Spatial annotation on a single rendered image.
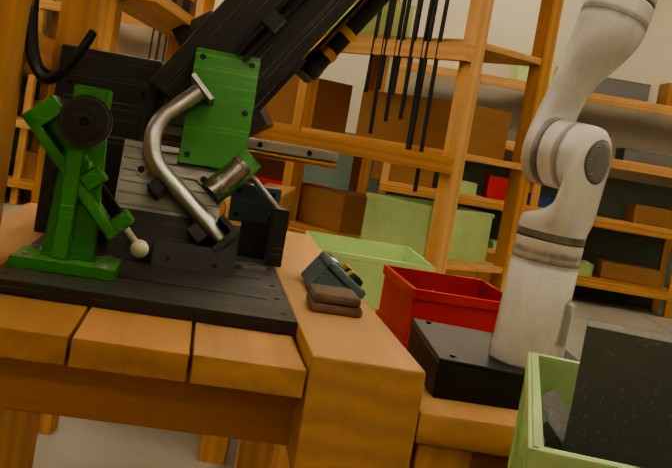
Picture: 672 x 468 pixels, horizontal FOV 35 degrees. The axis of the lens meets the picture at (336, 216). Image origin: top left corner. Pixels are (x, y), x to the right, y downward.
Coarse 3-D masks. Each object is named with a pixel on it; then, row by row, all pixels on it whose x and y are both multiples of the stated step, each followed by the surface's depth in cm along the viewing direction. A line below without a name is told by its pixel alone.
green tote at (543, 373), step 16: (528, 352) 116; (528, 368) 107; (544, 368) 115; (560, 368) 115; (576, 368) 115; (528, 384) 99; (544, 384) 115; (560, 384) 115; (528, 400) 92; (528, 416) 86; (528, 432) 80; (512, 448) 113; (528, 448) 76; (544, 448) 76; (512, 464) 105; (528, 464) 76; (544, 464) 76; (560, 464) 76; (576, 464) 75; (592, 464) 75; (608, 464) 75; (624, 464) 76
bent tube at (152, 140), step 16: (192, 80) 182; (176, 96) 180; (192, 96) 180; (208, 96) 180; (160, 112) 178; (176, 112) 179; (160, 128) 178; (144, 144) 178; (160, 144) 178; (160, 160) 177; (160, 176) 177; (176, 176) 178; (176, 192) 177; (192, 208) 176; (208, 224) 176
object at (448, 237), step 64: (448, 0) 438; (384, 64) 465; (512, 64) 476; (320, 128) 543; (384, 128) 477; (448, 128) 437; (320, 192) 509; (448, 192) 434; (512, 192) 463; (448, 256) 457
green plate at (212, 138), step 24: (192, 72) 184; (216, 72) 185; (240, 72) 185; (216, 96) 184; (240, 96) 185; (192, 120) 182; (216, 120) 183; (240, 120) 184; (192, 144) 182; (216, 144) 182; (240, 144) 183; (216, 168) 182
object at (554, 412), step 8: (552, 392) 95; (544, 400) 95; (552, 400) 94; (560, 400) 96; (544, 408) 93; (552, 408) 93; (560, 408) 95; (544, 416) 92; (552, 416) 92; (560, 416) 94; (568, 416) 95; (544, 424) 91; (552, 424) 91; (560, 424) 93; (544, 432) 91; (552, 432) 91; (560, 432) 92; (552, 440) 91; (560, 440) 91; (552, 448) 91; (560, 448) 91
